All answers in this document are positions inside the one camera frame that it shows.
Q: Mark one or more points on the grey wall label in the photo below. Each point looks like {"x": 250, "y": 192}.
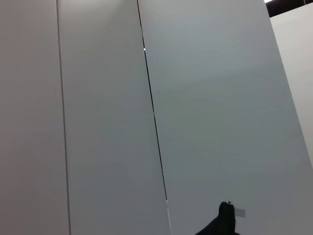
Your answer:
{"x": 240, "y": 212}

